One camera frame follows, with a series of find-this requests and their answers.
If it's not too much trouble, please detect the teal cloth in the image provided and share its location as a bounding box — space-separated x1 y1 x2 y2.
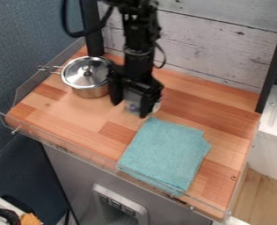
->
115 116 214 198

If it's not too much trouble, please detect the black cable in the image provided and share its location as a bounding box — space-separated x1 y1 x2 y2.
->
60 0 115 39

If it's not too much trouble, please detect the black post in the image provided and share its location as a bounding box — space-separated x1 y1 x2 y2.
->
254 11 277 114
79 0 106 58

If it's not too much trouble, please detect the silver pot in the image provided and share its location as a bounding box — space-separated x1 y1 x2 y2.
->
35 55 115 99

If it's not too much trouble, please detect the silver lid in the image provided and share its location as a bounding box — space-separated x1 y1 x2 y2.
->
60 55 115 89

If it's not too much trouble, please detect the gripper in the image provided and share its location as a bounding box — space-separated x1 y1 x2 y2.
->
107 63 165 120

